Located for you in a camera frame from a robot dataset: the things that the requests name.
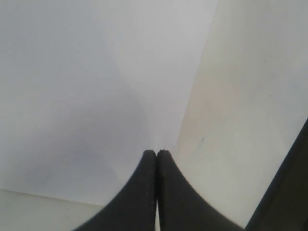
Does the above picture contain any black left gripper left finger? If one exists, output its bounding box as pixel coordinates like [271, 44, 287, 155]
[76, 150, 157, 231]

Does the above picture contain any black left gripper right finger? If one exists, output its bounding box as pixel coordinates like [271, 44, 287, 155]
[156, 150, 243, 231]

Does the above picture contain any white paper sheet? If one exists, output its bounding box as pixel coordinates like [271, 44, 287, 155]
[0, 0, 218, 205]

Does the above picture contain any black table edge frame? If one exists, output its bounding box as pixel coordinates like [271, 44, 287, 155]
[245, 122, 308, 231]

